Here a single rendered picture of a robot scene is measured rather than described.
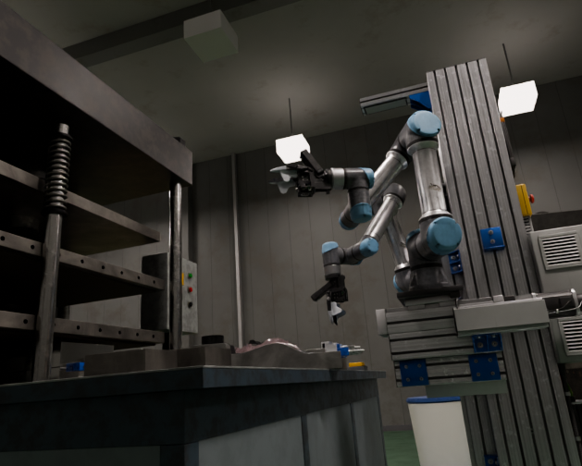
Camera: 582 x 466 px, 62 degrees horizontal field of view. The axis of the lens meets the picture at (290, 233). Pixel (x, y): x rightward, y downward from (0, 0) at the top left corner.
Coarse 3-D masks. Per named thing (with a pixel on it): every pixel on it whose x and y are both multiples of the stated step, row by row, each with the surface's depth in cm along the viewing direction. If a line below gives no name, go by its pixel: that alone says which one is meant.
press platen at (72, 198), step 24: (0, 168) 159; (0, 192) 172; (24, 192) 174; (0, 216) 194; (72, 216) 200; (96, 216) 202; (120, 216) 214; (72, 240) 229; (96, 240) 232; (120, 240) 234; (144, 240) 237
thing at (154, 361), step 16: (112, 352) 111; (128, 352) 110; (144, 352) 108; (160, 352) 114; (176, 352) 120; (96, 368) 112; (112, 368) 110; (128, 368) 109; (144, 368) 107; (160, 368) 113
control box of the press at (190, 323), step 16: (144, 256) 255; (160, 256) 251; (144, 272) 252; (160, 272) 249; (192, 272) 272; (192, 288) 268; (144, 304) 247; (160, 304) 244; (192, 304) 266; (144, 320) 244; (160, 320) 241; (192, 320) 263
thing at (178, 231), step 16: (176, 192) 246; (176, 208) 243; (176, 224) 241; (176, 240) 238; (176, 256) 236; (176, 272) 233; (176, 288) 231; (176, 304) 228; (176, 320) 226; (176, 336) 224
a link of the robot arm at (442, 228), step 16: (416, 112) 175; (416, 128) 171; (432, 128) 172; (400, 144) 184; (416, 144) 173; (432, 144) 172; (416, 160) 173; (432, 160) 171; (416, 176) 173; (432, 176) 169; (432, 192) 167; (432, 208) 165; (432, 224) 160; (448, 224) 161; (416, 240) 171; (432, 240) 160; (448, 240) 160; (432, 256) 167
